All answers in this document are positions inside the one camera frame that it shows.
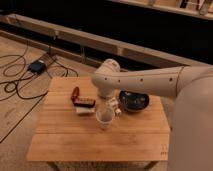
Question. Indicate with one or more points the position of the dark power adapter box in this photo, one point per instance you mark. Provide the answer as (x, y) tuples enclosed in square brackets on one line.
[(37, 67)]

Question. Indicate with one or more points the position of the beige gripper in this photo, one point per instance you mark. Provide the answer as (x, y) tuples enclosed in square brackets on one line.
[(105, 107)]

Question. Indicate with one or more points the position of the dark ceramic bowl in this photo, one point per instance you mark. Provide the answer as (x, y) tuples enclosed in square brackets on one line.
[(133, 102)]

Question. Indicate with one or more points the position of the white ceramic cup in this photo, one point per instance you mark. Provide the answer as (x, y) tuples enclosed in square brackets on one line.
[(105, 117)]

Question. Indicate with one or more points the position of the white wrapped snack pack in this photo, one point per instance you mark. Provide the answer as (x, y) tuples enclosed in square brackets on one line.
[(116, 107)]

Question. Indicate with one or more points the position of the long wooden shelf beam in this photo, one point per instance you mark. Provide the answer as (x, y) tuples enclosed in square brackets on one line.
[(115, 47)]

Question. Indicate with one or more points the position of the white small packet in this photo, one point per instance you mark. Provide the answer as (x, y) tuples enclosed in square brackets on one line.
[(81, 111)]

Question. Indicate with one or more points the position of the red oval object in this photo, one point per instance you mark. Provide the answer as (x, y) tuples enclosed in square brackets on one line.
[(75, 94)]

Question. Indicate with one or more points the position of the wooden table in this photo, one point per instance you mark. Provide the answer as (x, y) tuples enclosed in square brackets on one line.
[(62, 135)]

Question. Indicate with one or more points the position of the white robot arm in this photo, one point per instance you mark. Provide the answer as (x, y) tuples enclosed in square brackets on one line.
[(191, 138)]

